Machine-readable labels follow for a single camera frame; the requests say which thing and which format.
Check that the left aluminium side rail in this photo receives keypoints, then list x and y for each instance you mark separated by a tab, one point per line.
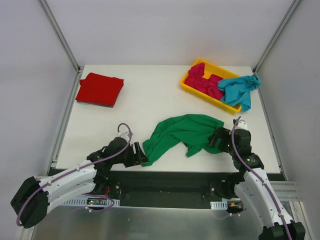
64	122

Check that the folded red t shirt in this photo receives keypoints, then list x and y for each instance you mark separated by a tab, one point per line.
99	90

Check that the right aluminium side rail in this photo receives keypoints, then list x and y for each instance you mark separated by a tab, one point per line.
264	143

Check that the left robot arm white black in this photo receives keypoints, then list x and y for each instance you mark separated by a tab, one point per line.
36	198

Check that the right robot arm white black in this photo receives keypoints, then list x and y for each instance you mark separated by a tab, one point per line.
252	186

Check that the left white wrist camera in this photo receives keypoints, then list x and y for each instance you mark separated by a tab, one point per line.
127	135

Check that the white cable duct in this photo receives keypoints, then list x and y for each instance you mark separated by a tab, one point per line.
86	201
225	205

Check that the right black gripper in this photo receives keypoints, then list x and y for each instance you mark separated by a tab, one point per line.
217	137

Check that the yellow plastic bin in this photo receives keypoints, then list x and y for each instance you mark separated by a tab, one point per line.
209	69

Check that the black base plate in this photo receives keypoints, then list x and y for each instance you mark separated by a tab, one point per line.
178	190

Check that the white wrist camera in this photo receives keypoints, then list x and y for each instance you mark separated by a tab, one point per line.
127	135
240	124

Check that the green t shirt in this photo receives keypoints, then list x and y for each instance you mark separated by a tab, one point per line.
193	130

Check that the magenta t shirt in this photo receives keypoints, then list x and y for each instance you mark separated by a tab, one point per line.
208	86

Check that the aluminium side rail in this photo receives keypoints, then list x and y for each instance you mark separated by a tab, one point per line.
264	143
64	122

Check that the right aluminium frame post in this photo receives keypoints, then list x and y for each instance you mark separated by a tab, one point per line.
295	4

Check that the left aluminium frame post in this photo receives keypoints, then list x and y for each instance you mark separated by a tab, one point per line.
59	34

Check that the left white cable duct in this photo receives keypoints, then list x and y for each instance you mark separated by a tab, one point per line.
86	201

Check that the right white cable duct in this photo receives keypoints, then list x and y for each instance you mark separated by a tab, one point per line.
225	205

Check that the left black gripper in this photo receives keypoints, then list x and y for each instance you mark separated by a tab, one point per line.
136	153

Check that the teal t shirt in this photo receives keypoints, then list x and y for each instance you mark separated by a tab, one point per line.
237	91

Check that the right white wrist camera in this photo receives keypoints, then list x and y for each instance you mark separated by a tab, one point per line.
240	124

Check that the aluminium frame post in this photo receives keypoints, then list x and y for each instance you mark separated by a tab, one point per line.
295	4
59	34

